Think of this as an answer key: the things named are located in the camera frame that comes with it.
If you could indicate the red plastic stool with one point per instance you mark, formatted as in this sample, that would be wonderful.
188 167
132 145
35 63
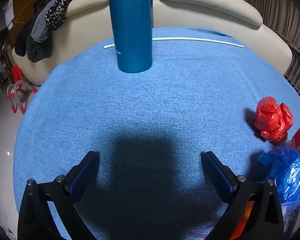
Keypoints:
16 72

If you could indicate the brown cardboard box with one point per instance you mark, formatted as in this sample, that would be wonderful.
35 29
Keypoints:
20 7

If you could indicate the clear plastic bag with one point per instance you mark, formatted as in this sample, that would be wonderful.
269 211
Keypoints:
292 212

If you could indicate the dark grey cloth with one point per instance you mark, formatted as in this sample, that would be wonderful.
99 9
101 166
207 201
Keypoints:
37 51

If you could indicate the blue insulated bottle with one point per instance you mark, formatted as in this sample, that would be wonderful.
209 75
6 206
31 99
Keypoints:
132 30

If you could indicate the blue plastic bag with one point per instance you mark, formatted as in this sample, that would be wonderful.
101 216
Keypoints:
290 172

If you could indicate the beige curtain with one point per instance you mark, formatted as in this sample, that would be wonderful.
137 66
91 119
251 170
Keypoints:
272 7

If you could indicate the wooden baby crib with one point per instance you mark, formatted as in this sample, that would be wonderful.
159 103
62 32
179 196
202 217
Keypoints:
297 72

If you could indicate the dark cluttered shelf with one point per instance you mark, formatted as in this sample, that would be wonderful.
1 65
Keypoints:
0 45

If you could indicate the black cloth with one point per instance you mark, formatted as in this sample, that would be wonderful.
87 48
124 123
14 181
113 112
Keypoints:
21 45

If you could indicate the cream leather sofa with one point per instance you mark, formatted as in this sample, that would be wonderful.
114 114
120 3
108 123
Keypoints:
215 2

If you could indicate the red plastic bag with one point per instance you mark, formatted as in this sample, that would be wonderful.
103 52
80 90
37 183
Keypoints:
272 117

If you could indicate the dark floral cloth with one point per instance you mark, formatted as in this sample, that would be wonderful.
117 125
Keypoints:
56 12

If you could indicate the grey knitted cloth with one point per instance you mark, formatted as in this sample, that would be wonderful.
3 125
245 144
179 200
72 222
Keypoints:
40 31

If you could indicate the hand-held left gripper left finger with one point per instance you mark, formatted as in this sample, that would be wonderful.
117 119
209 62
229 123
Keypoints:
83 172

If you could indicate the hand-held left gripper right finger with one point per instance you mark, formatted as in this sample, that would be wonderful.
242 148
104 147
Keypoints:
220 177

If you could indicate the thin white rod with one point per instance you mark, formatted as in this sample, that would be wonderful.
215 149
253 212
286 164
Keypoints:
185 38

